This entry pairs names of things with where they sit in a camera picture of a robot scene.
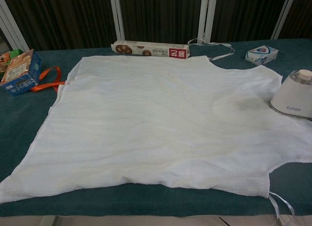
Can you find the white handheld steam iron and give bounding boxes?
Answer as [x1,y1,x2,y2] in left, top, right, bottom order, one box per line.
[267,69,312,120]

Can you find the white sleeveless shirt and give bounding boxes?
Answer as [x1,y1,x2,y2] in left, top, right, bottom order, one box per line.
[0,54,312,204]

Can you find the long cookie box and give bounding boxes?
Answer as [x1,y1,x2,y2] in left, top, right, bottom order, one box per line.
[111,40,190,59]

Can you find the long white ribbon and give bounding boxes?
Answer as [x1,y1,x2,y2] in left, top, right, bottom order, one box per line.
[187,38,235,61]

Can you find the orange ribbon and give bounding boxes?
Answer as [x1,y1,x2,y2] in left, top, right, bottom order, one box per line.
[31,66,66,92]

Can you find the white blue soap box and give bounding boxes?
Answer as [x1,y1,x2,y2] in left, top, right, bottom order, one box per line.
[245,45,279,66]

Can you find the teal table cloth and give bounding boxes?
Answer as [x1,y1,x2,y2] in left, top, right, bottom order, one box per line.
[0,38,312,218]

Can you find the blue biscuit box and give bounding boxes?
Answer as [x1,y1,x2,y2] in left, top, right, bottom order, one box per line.
[0,49,42,97]

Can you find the green orange snack bag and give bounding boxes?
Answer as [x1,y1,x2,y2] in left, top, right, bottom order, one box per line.
[0,48,23,74]

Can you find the short white ribbon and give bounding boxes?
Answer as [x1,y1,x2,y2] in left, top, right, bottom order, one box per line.
[268,190,295,226]

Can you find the dark screen panel white frame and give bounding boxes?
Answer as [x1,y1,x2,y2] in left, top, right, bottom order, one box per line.
[273,0,312,40]
[109,0,210,45]
[202,0,295,43]
[0,0,117,52]

